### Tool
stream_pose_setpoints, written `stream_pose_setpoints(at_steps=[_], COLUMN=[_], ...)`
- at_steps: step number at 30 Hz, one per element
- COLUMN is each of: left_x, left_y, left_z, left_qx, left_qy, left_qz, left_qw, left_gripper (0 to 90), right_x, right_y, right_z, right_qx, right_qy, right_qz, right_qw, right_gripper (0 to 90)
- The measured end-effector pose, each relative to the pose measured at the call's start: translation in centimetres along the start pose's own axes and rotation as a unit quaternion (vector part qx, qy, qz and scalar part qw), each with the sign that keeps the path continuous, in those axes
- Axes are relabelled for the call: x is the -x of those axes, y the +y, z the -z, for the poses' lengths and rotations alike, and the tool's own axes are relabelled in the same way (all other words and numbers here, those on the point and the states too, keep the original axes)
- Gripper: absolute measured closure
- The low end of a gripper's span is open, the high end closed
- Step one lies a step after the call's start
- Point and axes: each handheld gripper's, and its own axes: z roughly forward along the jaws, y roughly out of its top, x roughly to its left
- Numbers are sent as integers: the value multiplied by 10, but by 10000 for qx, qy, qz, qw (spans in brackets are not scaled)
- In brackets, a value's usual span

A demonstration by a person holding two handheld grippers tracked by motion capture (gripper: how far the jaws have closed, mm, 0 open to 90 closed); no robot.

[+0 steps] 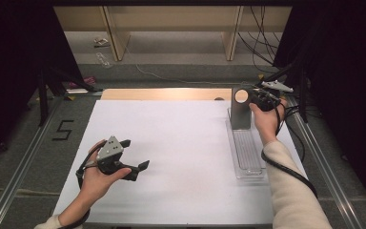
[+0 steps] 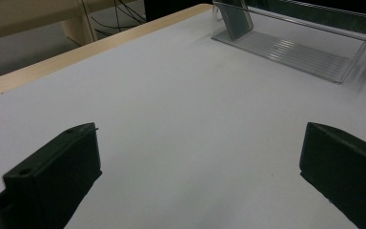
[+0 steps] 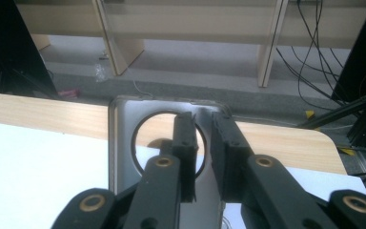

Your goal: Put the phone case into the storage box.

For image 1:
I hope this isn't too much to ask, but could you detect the person's left hand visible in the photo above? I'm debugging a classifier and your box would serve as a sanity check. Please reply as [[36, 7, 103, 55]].
[[80, 139, 133, 203]]

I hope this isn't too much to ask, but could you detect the clear plastic packaging box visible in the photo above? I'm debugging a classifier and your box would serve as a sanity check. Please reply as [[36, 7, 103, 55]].
[[224, 107, 268, 180]]

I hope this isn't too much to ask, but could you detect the small white and black item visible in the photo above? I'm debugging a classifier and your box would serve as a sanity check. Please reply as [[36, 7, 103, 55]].
[[92, 36, 111, 49]]

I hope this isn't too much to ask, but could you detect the pink item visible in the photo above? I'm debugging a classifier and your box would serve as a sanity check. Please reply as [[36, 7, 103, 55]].
[[68, 75, 96, 91]]

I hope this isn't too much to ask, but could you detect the light wooden shelf unit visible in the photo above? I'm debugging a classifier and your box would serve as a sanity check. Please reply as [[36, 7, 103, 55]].
[[52, 5, 294, 62]]

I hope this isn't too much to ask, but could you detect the wooden table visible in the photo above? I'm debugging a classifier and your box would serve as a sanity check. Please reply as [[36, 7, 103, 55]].
[[100, 88, 234, 102]]

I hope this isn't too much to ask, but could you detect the white board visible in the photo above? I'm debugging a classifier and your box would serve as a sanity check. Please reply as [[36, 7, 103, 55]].
[[50, 99, 309, 226]]

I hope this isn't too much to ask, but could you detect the white floor cable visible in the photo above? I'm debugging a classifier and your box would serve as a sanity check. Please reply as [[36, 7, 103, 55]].
[[125, 47, 252, 87]]

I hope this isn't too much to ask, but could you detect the black curtain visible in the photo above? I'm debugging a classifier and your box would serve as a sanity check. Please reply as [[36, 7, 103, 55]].
[[272, 0, 366, 218], [0, 0, 86, 167]]

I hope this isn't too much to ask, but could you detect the clear plastic wrapper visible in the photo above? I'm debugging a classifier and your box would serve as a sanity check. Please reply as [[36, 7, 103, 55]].
[[95, 51, 112, 69]]

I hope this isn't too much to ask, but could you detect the black metal stand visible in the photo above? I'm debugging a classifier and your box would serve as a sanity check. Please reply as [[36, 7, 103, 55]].
[[37, 67, 105, 128], [253, 61, 310, 125]]

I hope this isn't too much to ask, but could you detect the left hand-held gripper black cable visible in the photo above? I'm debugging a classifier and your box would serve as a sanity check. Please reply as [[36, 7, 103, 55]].
[[56, 144, 108, 229]]

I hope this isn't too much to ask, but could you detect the metal floor rail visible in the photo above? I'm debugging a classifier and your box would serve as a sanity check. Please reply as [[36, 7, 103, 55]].
[[0, 94, 65, 229], [284, 94, 364, 229]]

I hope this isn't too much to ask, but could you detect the bundle of black cables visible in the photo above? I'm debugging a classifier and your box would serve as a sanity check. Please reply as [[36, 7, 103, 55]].
[[237, 5, 282, 74]]

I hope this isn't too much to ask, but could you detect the person's right hand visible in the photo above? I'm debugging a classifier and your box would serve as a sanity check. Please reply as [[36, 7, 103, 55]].
[[250, 98, 289, 147]]

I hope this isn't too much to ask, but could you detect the grey phone case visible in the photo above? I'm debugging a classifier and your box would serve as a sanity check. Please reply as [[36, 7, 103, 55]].
[[229, 87, 254, 131]]

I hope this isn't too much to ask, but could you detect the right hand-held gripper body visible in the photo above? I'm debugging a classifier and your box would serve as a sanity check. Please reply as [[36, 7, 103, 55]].
[[254, 79, 295, 113]]

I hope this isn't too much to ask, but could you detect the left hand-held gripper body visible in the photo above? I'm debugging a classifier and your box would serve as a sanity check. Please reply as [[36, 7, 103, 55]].
[[96, 135, 129, 176]]

